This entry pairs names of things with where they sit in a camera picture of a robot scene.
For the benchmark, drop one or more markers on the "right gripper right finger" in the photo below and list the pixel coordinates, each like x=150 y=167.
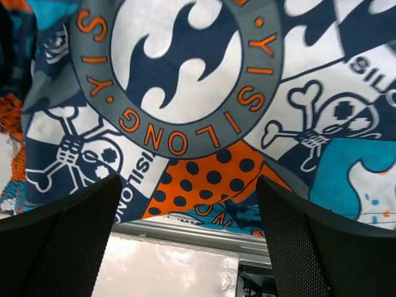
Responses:
x=316 y=252

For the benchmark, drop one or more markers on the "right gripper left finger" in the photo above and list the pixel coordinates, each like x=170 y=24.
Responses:
x=100 y=198

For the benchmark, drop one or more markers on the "colourful patterned shorts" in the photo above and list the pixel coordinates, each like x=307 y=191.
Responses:
x=190 y=102

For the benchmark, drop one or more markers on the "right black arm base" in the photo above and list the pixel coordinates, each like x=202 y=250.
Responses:
x=255 y=281

